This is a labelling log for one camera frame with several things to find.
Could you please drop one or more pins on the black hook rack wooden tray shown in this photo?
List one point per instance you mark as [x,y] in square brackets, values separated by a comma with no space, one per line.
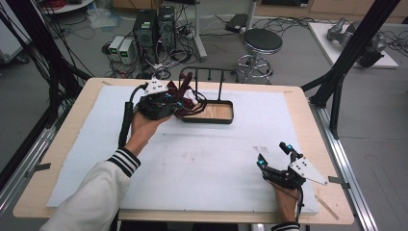
[211,112]

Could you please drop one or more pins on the white foam mat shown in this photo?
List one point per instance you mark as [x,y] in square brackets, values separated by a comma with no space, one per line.
[211,166]

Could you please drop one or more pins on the round white table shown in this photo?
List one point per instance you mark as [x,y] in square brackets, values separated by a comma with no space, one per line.
[69,6]

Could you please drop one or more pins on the person's left hand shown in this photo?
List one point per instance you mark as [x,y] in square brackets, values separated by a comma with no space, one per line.
[144,131]

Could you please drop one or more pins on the person's right hand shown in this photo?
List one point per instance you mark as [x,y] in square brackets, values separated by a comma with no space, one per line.
[285,202]

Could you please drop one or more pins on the grey metal clamp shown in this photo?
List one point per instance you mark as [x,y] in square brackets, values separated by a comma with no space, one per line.
[37,168]
[340,182]

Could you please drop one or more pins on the black computer tower green sticker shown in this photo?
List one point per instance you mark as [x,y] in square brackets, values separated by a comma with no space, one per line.
[146,35]

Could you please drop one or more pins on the black round stool chrome base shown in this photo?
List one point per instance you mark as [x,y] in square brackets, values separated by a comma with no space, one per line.
[262,41]

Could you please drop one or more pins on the dark red striped bow tie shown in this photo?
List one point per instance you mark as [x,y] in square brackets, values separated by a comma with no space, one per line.
[186,93]

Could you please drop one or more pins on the white floor board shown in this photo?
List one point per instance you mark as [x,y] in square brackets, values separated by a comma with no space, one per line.
[324,38]

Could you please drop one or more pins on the white bench power supply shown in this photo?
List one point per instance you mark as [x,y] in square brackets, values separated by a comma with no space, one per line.
[115,46]
[126,51]

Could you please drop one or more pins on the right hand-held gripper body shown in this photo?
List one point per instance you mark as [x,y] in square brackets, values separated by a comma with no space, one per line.
[304,169]

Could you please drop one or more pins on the flat black box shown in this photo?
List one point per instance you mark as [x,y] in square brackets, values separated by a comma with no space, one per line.
[236,23]

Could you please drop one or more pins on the clear plastic bag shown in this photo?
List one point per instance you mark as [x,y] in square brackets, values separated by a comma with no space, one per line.
[102,18]

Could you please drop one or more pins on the thin wooden stick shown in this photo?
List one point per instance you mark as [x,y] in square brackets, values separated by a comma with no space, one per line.
[327,208]

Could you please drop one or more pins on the black metal frame post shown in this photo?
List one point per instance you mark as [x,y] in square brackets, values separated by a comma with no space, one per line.
[41,48]
[352,48]

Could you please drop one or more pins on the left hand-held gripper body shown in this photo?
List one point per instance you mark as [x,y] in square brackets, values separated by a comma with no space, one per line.
[155,102]

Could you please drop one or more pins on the aluminium rail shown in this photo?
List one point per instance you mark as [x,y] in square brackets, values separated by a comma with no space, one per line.
[29,160]
[349,179]

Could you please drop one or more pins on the white desk leg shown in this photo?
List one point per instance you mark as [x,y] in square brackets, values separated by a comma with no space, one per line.
[250,14]
[198,32]

